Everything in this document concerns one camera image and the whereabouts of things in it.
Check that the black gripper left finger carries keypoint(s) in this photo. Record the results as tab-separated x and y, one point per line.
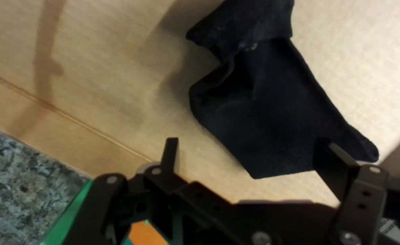
113	205

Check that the flat cardboard box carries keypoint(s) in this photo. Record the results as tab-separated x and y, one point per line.
95	69

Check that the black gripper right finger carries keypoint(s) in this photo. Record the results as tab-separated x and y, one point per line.
363	199

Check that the green floral tissue box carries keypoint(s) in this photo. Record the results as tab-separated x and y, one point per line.
143	235

